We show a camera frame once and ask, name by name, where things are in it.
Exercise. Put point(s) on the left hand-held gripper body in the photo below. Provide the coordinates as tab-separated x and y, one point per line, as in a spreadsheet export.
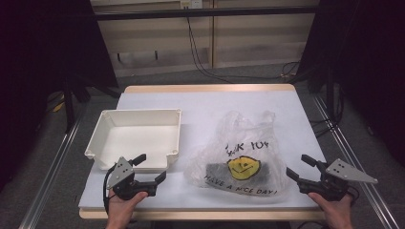
122	178

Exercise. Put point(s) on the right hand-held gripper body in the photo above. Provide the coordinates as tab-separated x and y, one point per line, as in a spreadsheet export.
337	178

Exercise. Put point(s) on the white plastic tray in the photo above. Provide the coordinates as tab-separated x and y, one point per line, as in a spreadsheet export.
133	140

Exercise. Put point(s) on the clear plastic bag yellow face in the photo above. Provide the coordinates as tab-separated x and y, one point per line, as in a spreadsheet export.
245	136

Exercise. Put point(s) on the person's left hand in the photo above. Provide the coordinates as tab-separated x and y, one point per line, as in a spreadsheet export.
122	210

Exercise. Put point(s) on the person's right hand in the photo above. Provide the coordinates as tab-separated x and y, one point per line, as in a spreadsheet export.
337	211

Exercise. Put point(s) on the black metal stand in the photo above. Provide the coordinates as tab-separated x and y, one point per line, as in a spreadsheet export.
69	108

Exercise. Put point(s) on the white table mat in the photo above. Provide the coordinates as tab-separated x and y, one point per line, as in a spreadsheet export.
207	105

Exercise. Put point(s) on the black curtain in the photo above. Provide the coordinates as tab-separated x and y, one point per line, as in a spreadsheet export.
369	63
38	63

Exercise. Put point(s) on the light wooden cabinet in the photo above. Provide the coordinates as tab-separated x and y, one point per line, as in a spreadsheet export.
254	38

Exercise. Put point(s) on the black horizontal bar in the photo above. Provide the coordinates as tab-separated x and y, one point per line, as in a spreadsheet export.
207	12

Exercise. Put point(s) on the metal floor rail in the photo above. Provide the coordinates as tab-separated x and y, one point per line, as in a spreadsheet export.
353	152
47	178

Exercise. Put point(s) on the white wall socket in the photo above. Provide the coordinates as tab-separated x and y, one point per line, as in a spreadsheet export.
191	4

